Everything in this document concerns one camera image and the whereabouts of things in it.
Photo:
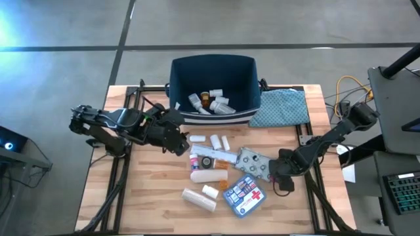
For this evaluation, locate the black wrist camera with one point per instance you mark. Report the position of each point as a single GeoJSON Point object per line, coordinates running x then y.
{"type": "Point", "coordinates": [287, 185]}
{"type": "Point", "coordinates": [172, 116]}

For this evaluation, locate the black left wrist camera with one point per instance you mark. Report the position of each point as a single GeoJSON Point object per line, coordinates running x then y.
{"type": "Point", "coordinates": [172, 116]}

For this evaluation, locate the bandage roll red print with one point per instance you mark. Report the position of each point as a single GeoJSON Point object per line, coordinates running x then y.
{"type": "Point", "coordinates": [198, 200]}

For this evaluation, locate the black tape roll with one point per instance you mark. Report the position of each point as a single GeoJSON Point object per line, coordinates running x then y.
{"type": "Point", "coordinates": [206, 162]}

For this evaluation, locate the black keyboard green keys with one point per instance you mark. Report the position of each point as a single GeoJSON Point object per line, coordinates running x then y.
{"type": "Point", "coordinates": [405, 193]}

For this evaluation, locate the white blue printed ice pack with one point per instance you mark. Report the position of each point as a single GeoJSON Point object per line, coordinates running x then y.
{"type": "Point", "coordinates": [252, 162]}

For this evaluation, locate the grey metal bracket plate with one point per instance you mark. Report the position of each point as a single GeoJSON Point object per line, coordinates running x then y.
{"type": "Point", "coordinates": [305, 140]}

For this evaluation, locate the white paper sheet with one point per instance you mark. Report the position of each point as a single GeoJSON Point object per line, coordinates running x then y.
{"type": "Point", "coordinates": [349, 172]}

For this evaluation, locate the white plastic tube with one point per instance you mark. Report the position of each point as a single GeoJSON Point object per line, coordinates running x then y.
{"type": "Point", "coordinates": [225, 143]}

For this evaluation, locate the black desk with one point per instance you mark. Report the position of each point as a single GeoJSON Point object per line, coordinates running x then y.
{"type": "Point", "coordinates": [393, 108]}

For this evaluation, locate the small bottle pink label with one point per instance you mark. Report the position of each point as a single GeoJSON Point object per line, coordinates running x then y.
{"type": "Point", "coordinates": [194, 162]}

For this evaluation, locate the orange pill bottle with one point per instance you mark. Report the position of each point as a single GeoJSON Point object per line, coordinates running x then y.
{"type": "Point", "coordinates": [205, 100]}
{"type": "Point", "coordinates": [223, 184]}
{"type": "Point", "coordinates": [221, 164]}

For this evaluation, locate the black desk beam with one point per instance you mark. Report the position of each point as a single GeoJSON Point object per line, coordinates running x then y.
{"type": "Point", "coordinates": [364, 150]}

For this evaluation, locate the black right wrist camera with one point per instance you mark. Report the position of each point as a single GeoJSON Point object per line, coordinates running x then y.
{"type": "Point", "coordinates": [287, 185]}

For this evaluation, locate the navy white striped fabric basket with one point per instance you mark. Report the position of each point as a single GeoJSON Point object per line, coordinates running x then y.
{"type": "Point", "coordinates": [213, 72]}

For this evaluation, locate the clear plastic bottle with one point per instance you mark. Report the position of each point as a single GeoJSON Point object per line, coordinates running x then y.
{"type": "Point", "coordinates": [194, 99]}
{"type": "Point", "coordinates": [224, 109]}

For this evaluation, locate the white plastic bottle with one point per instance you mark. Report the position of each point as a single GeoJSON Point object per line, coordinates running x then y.
{"type": "Point", "coordinates": [222, 100]}
{"type": "Point", "coordinates": [210, 191]}
{"type": "Point", "coordinates": [215, 142]}
{"type": "Point", "coordinates": [197, 138]}
{"type": "Point", "coordinates": [216, 93]}

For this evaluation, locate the black power adapter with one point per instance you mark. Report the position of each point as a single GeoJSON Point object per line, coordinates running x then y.
{"type": "Point", "coordinates": [344, 107]}

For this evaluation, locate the blue first aid case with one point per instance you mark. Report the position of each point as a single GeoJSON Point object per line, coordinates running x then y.
{"type": "Point", "coordinates": [244, 195]}

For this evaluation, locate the dark tablet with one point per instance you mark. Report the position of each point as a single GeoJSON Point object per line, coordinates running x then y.
{"type": "Point", "coordinates": [413, 126]}

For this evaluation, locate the black monitor pole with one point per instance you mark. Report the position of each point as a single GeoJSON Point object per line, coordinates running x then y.
{"type": "Point", "coordinates": [402, 60]}

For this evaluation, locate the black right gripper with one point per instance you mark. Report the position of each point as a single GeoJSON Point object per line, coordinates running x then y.
{"type": "Point", "coordinates": [288, 164]}

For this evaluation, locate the small white piece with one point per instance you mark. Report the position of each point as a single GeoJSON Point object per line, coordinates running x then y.
{"type": "Point", "coordinates": [177, 106]}

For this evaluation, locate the grey desk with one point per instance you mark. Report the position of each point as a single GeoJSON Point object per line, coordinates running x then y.
{"type": "Point", "coordinates": [393, 226]}

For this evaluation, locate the white long box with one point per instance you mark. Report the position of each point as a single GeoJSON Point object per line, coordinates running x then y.
{"type": "Point", "coordinates": [213, 153]}

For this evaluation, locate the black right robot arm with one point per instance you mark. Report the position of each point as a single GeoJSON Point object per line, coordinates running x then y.
{"type": "Point", "coordinates": [331, 136]}

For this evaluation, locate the grey metal stand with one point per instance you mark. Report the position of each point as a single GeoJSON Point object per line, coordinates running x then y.
{"type": "Point", "coordinates": [19, 159]}

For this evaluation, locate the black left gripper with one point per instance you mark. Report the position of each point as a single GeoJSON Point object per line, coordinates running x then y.
{"type": "Point", "coordinates": [162, 134]}

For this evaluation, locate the black device blue light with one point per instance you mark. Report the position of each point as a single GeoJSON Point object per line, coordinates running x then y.
{"type": "Point", "coordinates": [16, 137]}

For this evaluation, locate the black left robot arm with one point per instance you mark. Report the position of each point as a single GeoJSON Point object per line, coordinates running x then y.
{"type": "Point", "coordinates": [105, 116]}

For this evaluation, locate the teal patterned cloth pouch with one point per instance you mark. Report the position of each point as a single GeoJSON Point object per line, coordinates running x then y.
{"type": "Point", "coordinates": [282, 108]}

